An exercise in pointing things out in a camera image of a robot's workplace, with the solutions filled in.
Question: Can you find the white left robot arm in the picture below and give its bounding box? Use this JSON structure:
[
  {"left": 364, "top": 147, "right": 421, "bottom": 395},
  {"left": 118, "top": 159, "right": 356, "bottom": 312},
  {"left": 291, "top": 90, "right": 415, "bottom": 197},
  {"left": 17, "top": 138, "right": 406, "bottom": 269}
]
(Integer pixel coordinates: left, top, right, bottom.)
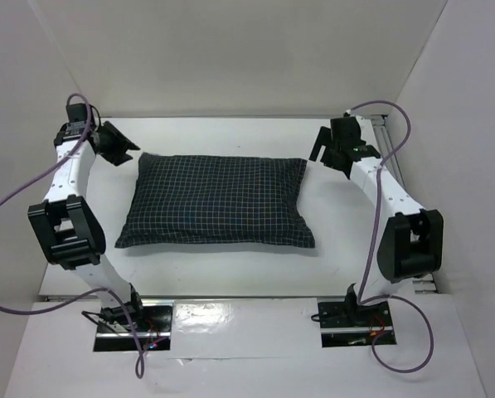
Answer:
[{"left": 27, "top": 102, "right": 146, "bottom": 331}]

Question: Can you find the aluminium frame rail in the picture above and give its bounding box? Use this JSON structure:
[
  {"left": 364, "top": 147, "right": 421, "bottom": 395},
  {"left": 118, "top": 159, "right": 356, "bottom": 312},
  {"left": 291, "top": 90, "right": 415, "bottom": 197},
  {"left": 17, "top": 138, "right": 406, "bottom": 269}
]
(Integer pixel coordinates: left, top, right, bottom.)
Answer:
[{"left": 366, "top": 116, "right": 444, "bottom": 296}]

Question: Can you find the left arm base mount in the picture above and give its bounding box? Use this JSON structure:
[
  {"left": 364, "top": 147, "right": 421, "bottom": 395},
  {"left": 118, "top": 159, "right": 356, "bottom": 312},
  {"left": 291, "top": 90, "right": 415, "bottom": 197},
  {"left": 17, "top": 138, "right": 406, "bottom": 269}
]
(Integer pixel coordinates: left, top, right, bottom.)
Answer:
[{"left": 80, "top": 296, "right": 176, "bottom": 353}]

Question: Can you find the dark checked pillowcase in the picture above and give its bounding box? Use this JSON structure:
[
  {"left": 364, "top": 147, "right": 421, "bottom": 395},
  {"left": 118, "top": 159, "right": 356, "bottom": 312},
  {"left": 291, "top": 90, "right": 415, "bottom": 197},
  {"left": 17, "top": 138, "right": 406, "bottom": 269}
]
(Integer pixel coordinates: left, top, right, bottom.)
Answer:
[{"left": 115, "top": 153, "right": 316, "bottom": 249}]

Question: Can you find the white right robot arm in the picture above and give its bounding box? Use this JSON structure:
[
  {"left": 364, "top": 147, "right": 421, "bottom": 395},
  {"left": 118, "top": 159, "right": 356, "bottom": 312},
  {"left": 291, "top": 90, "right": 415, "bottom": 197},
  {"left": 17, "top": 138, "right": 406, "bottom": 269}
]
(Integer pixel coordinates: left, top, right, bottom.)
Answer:
[{"left": 309, "top": 114, "right": 444, "bottom": 328}]

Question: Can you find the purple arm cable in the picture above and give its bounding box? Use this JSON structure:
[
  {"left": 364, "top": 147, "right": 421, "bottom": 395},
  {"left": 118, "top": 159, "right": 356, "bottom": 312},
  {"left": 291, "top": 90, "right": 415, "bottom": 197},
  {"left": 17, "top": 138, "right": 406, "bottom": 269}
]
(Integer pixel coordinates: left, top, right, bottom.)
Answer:
[
  {"left": 0, "top": 93, "right": 147, "bottom": 379},
  {"left": 346, "top": 99, "right": 435, "bottom": 373}
]

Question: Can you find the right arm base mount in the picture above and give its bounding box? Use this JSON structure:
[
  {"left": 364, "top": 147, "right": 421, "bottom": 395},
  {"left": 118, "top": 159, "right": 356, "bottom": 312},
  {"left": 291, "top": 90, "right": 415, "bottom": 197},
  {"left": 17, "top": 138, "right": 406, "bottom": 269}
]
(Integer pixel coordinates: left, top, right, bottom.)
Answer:
[{"left": 310, "top": 299, "right": 397, "bottom": 348}]

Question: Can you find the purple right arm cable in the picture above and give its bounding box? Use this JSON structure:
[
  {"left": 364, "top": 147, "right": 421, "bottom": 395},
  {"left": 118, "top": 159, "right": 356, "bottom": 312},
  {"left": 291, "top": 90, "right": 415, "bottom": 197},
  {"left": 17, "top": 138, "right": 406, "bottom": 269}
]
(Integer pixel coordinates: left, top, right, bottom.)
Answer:
[{"left": 346, "top": 99, "right": 435, "bottom": 373}]

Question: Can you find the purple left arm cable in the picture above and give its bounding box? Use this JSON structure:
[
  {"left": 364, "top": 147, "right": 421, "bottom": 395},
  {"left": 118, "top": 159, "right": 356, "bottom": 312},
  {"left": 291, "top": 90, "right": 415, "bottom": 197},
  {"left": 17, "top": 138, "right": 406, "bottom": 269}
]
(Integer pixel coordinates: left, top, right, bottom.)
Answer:
[{"left": 0, "top": 93, "right": 147, "bottom": 379}]

